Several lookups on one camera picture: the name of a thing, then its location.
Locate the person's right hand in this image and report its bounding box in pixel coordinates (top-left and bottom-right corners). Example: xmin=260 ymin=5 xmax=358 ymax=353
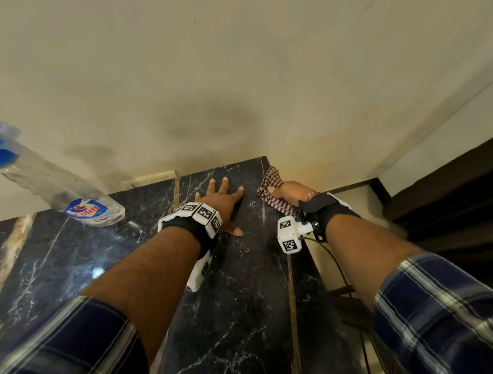
xmin=267 ymin=181 xmax=319 ymax=207

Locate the blue plaid shirt sleeve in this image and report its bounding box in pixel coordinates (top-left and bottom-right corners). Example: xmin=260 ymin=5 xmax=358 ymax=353
xmin=0 ymin=295 xmax=149 ymax=374
xmin=371 ymin=252 xmax=493 ymax=374

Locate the brown checked cloth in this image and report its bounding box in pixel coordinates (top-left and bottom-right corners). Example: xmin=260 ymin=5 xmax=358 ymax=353
xmin=257 ymin=166 xmax=299 ymax=217

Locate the clear spray bottle blue label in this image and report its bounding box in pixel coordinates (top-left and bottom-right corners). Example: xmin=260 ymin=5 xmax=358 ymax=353
xmin=0 ymin=121 xmax=126 ymax=227

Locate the dark wooden furniture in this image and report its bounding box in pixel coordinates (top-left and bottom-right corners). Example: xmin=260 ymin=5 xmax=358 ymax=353
xmin=383 ymin=137 xmax=493 ymax=289

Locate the white marker wrist camera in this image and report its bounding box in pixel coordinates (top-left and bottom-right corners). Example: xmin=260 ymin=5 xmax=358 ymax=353
xmin=277 ymin=215 xmax=315 ymax=255

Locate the person's left hand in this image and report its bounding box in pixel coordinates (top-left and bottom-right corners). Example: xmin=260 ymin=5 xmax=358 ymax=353
xmin=194 ymin=177 xmax=245 ymax=237

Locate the black wrist strap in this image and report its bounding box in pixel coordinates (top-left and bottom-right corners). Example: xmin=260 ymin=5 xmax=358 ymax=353
xmin=163 ymin=216 xmax=219 ymax=259
xmin=298 ymin=192 xmax=361 ymax=243

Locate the person's right forearm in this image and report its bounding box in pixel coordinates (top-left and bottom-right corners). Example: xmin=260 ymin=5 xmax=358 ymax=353
xmin=325 ymin=213 xmax=425 ymax=311

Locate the black cable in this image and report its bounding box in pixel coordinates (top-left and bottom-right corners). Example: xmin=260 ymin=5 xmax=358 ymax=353
xmin=301 ymin=236 xmax=373 ymax=374

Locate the person's left forearm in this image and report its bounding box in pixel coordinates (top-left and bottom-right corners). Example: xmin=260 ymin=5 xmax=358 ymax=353
xmin=79 ymin=226 xmax=202 ymax=365

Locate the white marker wrist tracker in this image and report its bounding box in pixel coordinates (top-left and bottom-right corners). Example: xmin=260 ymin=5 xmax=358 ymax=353
xmin=157 ymin=202 xmax=223 ymax=293

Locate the dark skirting board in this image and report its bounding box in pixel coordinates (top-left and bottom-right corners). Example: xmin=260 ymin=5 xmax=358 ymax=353
xmin=327 ymin=177 xmax=392 ymax=205

